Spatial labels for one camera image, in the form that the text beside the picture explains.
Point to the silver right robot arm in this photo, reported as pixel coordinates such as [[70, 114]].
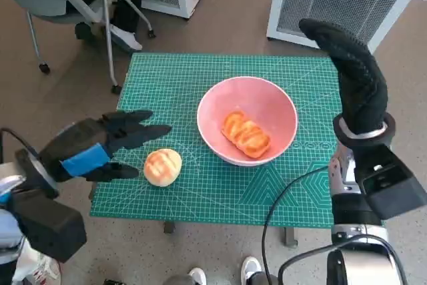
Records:
[[353, 211]]

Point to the green cutting mat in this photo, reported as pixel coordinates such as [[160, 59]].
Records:
[[166, 98]]

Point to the seated person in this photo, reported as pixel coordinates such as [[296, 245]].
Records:
[[126, 1]]

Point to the long braided toy bread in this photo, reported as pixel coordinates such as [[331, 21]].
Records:
[[245, 133]]

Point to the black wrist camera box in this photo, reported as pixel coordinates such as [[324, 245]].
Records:
[[393, 185], [50, 225]]

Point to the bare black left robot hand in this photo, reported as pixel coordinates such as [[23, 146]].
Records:
[[86, 151]]

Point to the standing person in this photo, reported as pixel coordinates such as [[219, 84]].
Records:
[[250, 266]]

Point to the wide white vented cabinet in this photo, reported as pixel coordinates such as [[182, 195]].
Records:
[[337, 4]]

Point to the table leg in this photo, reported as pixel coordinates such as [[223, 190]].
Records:
[[290, 236], [169, 227]]

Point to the round toy bread bun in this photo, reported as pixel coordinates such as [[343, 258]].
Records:
[[162, 166]]

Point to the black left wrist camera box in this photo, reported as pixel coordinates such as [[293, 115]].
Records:
[[50, 225]]

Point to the pink bowl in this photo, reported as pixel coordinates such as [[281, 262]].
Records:
[[253, 98]]

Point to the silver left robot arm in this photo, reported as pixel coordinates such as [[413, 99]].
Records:
[[33, 171]]

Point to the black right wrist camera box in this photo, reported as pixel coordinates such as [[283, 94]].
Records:
[[393, 185]]

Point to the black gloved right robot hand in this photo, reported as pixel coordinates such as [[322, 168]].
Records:
[[362, 81]]

